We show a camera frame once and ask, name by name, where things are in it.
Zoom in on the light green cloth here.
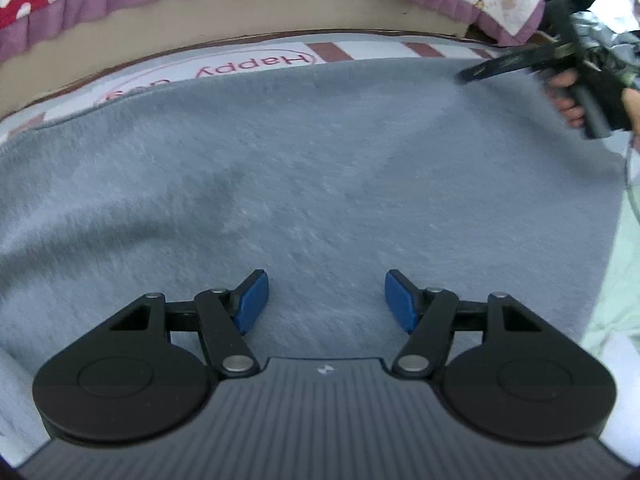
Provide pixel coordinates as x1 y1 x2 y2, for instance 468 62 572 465
580 175 640 361

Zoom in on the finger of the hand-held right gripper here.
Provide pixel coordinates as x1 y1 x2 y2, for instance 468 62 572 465
456 42 576 86

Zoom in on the grey sweatshirt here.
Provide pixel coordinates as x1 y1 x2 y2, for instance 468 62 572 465
0 57 628 441

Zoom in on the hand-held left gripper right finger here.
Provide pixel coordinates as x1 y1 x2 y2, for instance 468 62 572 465
384 269 543 378

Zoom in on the person's right hand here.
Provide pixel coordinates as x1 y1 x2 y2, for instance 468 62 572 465
545 70 587 130

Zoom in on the checkered rug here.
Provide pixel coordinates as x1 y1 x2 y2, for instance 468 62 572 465
0 35 506 141

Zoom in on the white crumpled shirt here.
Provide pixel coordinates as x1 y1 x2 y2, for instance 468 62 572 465
587 0 640 36

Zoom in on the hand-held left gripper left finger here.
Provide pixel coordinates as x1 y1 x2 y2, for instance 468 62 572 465
109 269 270 378

